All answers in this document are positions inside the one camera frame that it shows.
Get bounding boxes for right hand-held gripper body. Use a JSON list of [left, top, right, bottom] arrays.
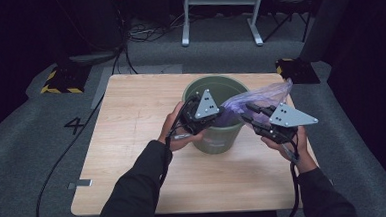
[[252, 100, 320, 146]]

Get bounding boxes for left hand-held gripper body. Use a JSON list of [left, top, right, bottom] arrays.
[[176, 88, 227, 137]]

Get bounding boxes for purple plastic bag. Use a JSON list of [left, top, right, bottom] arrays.
[[213, 77, 297, 130]]

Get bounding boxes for green plastic bin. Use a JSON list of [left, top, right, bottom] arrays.
[[180, 73, 253, 157]]

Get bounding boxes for person's right hand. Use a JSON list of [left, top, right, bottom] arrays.
[[259, 125, 320, 177]]

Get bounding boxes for person's left hand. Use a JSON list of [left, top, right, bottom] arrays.
[[156, 100, 206, 154]]

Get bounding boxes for black yellow striped base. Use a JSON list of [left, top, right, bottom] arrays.
[[39, 63, 93, 96], [275, 56, 322, 87]]

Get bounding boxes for black tripod stand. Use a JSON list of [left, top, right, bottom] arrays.
[[260, 0, 316, 47]]

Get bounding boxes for grey column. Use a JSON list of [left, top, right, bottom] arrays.
[[295, 0, 364, 64]]

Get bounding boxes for grey floor tape strip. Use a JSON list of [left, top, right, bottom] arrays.
[[67, 178, 94, 190]]

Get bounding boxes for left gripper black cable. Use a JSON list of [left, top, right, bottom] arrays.
[[153, 95, 204, 188]]

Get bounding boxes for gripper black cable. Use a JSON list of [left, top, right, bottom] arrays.
[[280, 134, 305, 217], [153, 95, 204, 188]]

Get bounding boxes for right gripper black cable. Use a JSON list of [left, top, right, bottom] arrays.
[[280, 134, 305, 217]]

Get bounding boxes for bundle of floor cables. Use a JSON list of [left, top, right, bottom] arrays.
[[125, 13, 186, 45]]

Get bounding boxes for long black floor cable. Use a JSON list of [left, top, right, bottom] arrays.
[[27, 48, 138, 217]]

